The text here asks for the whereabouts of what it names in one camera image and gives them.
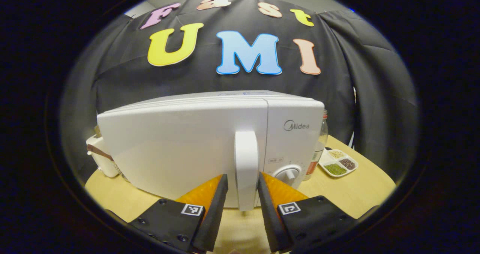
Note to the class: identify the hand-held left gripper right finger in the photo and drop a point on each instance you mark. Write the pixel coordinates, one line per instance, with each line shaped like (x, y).
(272, 216)

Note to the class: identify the white appliance with brown band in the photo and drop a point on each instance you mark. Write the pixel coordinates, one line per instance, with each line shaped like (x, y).
(103, 160)

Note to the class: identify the black backdrop cloth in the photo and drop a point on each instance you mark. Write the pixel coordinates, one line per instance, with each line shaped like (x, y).
(123, 77)

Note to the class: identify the white divided dish of beans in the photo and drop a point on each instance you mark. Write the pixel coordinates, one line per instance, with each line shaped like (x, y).
(339, 164)

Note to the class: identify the clear bottle with red label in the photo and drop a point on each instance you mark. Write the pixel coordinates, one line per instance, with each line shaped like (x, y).
(320, 145)

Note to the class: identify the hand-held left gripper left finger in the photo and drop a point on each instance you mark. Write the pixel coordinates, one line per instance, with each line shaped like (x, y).
(213, 212)

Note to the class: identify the white microwave oven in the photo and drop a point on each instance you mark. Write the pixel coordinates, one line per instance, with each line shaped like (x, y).
(180, 149)

